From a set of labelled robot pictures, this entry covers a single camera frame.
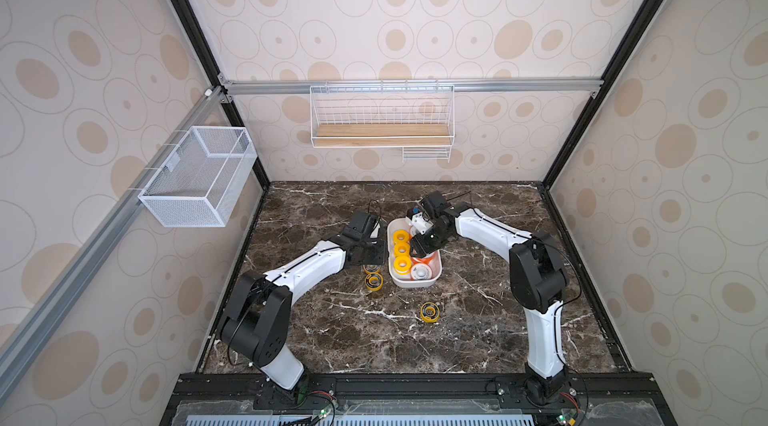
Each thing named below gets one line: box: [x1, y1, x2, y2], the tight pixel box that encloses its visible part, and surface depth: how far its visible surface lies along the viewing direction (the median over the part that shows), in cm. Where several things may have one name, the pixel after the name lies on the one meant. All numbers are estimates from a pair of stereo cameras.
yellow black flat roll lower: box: [364, 273, 384, 292], surface depth 94 cm
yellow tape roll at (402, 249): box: [393, 242, 411, 258], surface depth 100 cm
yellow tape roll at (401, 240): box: [393, 229, 411, 251], surface depth 104 cm
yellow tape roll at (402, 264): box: [393, 255, 413, 276], surface depth 96 cm
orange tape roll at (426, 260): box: [411, 255, 435, 266], surface depth 96 cm
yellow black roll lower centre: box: [420, 301, 440, 323], surface depth 87 cm
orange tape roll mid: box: [410, 263, 433, 281], surface depth 96 cm
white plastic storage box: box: [387, 218, 443, 288], surface depth 96 cm
